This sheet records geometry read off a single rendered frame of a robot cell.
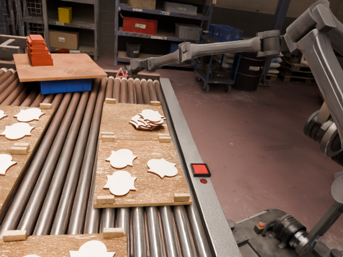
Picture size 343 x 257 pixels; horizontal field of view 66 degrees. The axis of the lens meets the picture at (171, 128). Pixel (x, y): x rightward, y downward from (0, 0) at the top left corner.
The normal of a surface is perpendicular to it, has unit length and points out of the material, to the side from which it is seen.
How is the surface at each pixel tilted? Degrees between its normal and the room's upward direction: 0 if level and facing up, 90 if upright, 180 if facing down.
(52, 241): 0
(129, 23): 90
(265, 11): 90
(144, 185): 0
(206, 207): 0
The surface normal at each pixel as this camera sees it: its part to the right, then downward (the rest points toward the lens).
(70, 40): 0.15, 0.50
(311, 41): -0.89, 0.06
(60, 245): 0.13, -0.87
